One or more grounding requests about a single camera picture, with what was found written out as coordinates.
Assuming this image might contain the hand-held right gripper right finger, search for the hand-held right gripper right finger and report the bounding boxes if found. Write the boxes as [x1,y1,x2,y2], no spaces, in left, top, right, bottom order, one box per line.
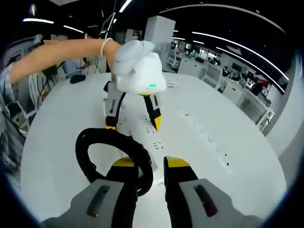
[163,156,261,228]

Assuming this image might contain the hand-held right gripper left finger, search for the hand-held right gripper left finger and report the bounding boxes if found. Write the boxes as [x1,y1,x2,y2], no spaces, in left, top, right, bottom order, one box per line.
[41,158,141,228]

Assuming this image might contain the white power strip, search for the white power strip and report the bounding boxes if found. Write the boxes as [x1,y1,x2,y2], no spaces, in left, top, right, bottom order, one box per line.
[115,95,172,171]

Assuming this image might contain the white desk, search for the white desk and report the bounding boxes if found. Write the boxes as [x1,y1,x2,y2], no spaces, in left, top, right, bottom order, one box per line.
[20,71,288,228]

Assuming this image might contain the person's left hand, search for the person's left hand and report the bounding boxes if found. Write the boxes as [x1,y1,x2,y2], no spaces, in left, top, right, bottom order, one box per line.
[113,39,155,77]

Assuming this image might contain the white office chair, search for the white office chair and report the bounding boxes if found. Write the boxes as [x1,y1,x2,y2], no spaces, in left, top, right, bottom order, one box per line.
[167,49,181,72]

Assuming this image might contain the small black object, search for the small black object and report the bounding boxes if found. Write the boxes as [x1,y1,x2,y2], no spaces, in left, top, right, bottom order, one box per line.
[69,74,86,84]

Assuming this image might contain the white square pillar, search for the white square pillar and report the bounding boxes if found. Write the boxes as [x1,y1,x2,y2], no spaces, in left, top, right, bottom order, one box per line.
[144,16,176,52]

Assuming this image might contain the white office workstation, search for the white office workstation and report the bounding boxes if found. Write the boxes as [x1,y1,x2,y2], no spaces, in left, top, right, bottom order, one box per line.
[178,57,276,130]

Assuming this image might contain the person's grey shirt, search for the person's grey shirt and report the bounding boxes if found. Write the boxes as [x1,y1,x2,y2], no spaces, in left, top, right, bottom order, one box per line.
[0,63,26,176]

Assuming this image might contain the white bead bracelet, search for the white bead bracelet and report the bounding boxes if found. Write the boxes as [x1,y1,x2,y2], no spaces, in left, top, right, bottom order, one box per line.
[100,37,114,57]

